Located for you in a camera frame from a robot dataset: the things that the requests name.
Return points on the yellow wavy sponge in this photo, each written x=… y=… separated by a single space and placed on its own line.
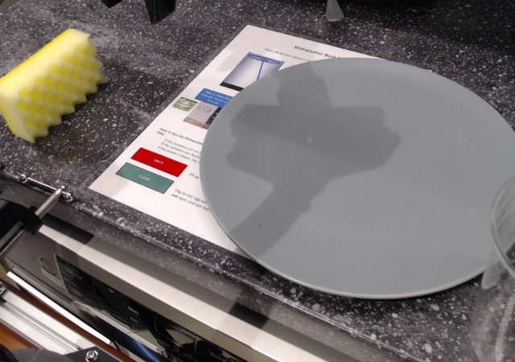
x=50 y=84

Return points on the grey round plate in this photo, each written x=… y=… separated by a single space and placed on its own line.
x=473 y=156

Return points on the laminated dishwasher instruction sheet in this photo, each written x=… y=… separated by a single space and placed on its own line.
x=177 y=136

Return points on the stainless steel dishwasher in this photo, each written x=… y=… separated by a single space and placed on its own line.
x=141 y=300

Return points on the clear plastic cup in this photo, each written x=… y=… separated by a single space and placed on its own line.
x=492 y=333

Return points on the silver spoon handle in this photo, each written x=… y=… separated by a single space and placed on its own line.
x=333 y=11

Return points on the aluminium frame rail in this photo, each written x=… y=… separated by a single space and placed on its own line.
x=34 y=331

